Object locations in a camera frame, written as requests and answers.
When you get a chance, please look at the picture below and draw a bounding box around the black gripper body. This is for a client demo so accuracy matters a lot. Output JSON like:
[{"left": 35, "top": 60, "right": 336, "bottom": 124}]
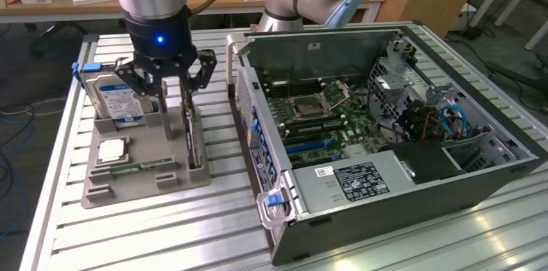
[{"left": 123, "top": 6, "right": 199, "bottom": 76}]

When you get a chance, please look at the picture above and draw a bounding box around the green graphics card black shroud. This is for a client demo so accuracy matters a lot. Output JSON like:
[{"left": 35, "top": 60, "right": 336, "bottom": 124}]
[{"left": 179, "top": 71, "right": 204, "bottom": 171}]

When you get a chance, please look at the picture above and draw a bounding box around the hard disk in blue caddy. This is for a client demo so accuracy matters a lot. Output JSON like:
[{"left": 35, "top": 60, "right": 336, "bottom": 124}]
[{"left": 71, "top": 60, "right": 155, "bottom": 129}]

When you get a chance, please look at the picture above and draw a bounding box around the grey plastic parts rack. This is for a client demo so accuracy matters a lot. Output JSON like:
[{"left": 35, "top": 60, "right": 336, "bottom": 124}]
[{"left": 80, "top": 80, "right": 215, "bottom": 209}]

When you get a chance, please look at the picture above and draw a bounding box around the silver CPU chip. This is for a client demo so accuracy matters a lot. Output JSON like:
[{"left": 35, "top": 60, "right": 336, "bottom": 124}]
[{"left": 98, "top": 139, "right": 130, "bottom": 161}]

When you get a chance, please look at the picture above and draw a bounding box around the green RAM stick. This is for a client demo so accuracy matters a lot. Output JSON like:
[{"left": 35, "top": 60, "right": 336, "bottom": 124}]
[{"left": 92, "top": 159, "right": 176, "bottom": 175}]

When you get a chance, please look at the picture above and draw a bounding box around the CPU socket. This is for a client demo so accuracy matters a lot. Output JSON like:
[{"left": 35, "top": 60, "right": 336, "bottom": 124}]
[{"left": 288, "top": 94, "right": 331, "bottom": 118}]

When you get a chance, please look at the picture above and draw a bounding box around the metal socket cover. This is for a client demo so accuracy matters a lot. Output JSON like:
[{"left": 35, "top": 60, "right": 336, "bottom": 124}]
[{"left": 319, "top": 78, "right": 348, "bottom": 112}]

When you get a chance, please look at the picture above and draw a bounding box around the black RAM stick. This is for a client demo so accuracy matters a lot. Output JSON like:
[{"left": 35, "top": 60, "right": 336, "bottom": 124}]
[{"left": 282, "top": 118, "right": 348, "bottom": 137}]

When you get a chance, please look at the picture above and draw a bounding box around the blue expansion slot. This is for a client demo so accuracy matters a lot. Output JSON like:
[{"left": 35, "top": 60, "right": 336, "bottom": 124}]
[{"left": 286, "top": 137, "right": 334, "bottom": 153}]

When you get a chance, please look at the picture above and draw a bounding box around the green motherboard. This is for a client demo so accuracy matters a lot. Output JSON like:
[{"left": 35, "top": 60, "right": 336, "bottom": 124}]
[{"left": 256, "top": 74, "right": 387, "bottom": 166}]

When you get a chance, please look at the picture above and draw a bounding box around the silver metal disk bay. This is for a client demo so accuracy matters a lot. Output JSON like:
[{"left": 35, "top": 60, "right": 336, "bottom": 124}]
[{"left": 367, "top": 55, "right": 430, "bottom": 118}]

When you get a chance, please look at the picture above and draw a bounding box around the grey power supply unit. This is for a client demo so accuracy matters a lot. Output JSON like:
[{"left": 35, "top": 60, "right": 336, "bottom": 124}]
[{"left": 294, "top": 150, "right": 419, "bottom": 214}]

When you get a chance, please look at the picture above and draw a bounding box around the black plastic shroud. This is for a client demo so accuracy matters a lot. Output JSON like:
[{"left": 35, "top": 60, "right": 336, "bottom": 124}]
[{"left": 391, "top": 141, "right": 466, "bottom": 185}]

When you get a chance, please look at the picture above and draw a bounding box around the black open PC case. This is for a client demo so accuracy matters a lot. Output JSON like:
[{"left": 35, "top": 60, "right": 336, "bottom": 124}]
[{"left": 226, "top": 25, "right": 542, "bottom": 266}]

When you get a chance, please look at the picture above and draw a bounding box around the white power box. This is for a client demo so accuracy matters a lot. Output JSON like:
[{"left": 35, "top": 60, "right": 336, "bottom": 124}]
[{"left": 456, "top": 3, "right": 479, "bottom": 30}]

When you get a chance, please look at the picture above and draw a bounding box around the blue wire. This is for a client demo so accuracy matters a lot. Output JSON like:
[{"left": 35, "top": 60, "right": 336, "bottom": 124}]
[{"left": 440, "top": 103, "right": 472, "bottom": 139}]

